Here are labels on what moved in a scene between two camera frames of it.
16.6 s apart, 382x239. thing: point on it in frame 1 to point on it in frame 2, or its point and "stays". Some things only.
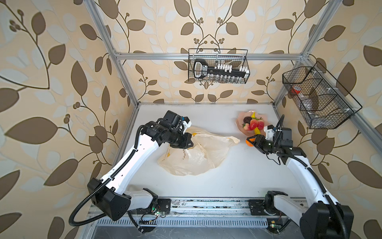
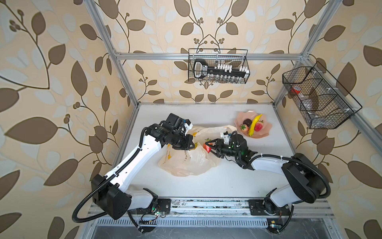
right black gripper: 257,142 to 219,145
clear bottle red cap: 310,108 stays
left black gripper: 185,144 stays
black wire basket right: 322,101 stays
